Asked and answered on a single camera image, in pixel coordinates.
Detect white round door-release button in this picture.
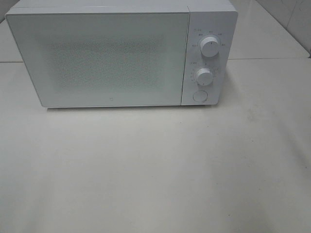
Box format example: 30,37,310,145
193,90,208,102

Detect white microwave knob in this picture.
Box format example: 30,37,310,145
199,35,220,57
194,68,214,86

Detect white microwave door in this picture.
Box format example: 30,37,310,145
7,13,189,107

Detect white microwave oven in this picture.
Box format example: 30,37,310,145
5,0,238,107

